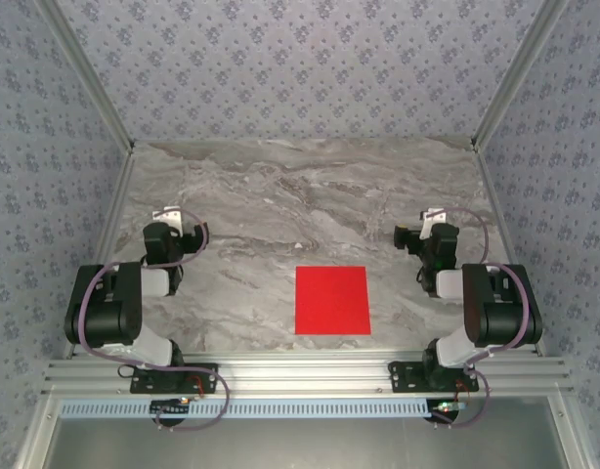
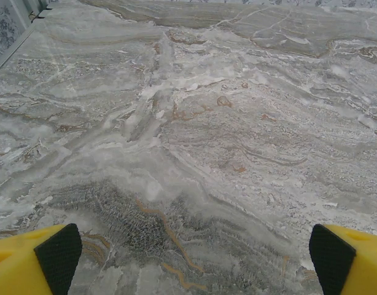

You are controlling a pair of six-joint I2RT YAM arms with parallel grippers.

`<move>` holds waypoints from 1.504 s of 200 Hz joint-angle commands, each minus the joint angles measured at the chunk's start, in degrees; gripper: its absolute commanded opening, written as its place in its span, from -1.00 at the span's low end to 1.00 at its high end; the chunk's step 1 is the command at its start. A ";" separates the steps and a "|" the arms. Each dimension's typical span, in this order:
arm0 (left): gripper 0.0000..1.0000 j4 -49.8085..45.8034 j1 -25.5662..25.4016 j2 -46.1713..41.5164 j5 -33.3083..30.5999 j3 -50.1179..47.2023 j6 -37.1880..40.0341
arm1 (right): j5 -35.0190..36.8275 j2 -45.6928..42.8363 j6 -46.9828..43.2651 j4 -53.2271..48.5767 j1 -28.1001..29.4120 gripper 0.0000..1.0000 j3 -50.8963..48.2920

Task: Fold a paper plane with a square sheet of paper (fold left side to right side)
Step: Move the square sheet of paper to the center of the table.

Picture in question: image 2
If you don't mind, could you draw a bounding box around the aluminium side rail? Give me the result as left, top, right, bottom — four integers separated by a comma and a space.
0, 2, 60, 78

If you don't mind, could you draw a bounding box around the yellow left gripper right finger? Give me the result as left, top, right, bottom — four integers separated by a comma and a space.
309, 224, 377, 295

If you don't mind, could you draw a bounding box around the aluminium frame post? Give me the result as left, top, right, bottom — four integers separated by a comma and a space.
9, 0, 51, 23

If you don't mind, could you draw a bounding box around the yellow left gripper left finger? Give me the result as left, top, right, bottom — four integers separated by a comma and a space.
0, 223, 83, 295

